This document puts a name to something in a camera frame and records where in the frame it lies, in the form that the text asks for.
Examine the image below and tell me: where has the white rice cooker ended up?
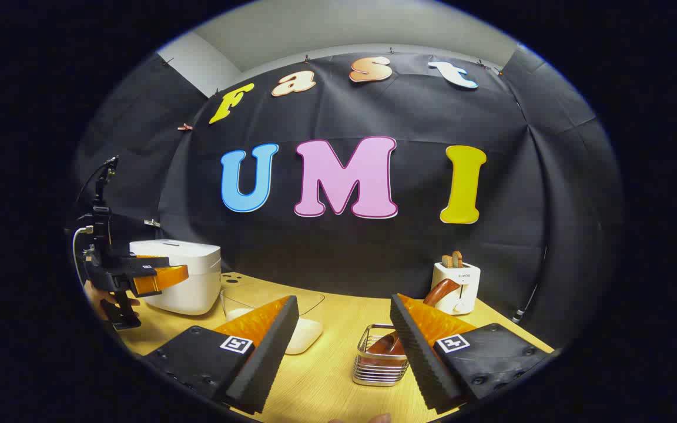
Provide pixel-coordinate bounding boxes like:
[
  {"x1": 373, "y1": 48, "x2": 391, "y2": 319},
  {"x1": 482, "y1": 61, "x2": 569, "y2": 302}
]
[{"x1": 129, "y1": 240, "x2": 222, "y2": 316}]

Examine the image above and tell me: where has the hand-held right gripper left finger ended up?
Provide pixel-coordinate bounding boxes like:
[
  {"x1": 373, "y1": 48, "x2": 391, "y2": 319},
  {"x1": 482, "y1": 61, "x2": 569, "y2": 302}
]
[{"x1": 142, "y1": 296, "x2": 300, "y2": 415}]

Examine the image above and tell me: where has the metal wire chopstick holder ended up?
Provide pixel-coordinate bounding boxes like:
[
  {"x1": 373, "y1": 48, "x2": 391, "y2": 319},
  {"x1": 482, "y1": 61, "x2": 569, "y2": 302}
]
[{"x1": 353, "y1": 324, "x2": 411, "y2": 387}]

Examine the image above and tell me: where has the brown wooden spoon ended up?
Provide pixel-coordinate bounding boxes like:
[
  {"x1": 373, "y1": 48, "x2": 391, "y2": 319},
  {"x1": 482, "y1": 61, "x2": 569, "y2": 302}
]
[{"x1": 368, "y1": 278, "x2": 460, "y2": 356}]

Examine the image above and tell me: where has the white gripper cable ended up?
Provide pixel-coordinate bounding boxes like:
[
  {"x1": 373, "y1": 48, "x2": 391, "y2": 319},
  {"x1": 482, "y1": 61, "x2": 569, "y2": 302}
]
[{"x1": 72, "y1": 226, "x2": 93, "y2": 284}]

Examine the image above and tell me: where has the grey hanging cable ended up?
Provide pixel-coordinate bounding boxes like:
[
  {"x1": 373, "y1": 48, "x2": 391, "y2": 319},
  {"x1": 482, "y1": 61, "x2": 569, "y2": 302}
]
[{"x1": 512, "y1": 247, "x2": 548, "y2": 323}]

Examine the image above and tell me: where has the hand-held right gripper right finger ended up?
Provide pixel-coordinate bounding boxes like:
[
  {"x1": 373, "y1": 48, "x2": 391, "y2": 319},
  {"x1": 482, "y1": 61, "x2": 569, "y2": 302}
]
[{"x1": 390, "y1": 293, "x2": 555, "y2": 412}]

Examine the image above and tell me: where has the white toaster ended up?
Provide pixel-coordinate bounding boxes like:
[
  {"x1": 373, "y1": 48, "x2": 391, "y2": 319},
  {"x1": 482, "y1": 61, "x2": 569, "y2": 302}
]
[{"x1": 431, "y1": 261, "x2": 481, "y2": 315}]

